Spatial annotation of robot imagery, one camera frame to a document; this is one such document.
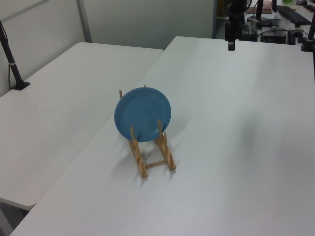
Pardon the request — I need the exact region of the wooden plate rack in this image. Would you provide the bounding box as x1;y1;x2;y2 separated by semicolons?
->
119;84;177;179

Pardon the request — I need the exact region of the grey partition frame post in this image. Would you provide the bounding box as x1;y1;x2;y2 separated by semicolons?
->
75;0;93;44

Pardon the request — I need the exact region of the black computer keyboard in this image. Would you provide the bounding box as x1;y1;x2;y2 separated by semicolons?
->
276;5;312;26

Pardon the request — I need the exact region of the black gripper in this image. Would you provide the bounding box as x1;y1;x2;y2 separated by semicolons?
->
224;22;238;52

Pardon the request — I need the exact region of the black upright pole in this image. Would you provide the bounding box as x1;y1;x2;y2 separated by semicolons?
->
255;0;264;21

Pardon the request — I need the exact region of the blue round plate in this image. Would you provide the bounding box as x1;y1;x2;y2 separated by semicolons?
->
113;87;172;144

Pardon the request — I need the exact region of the black electronics box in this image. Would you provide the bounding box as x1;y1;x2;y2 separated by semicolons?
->
260;29;289;44

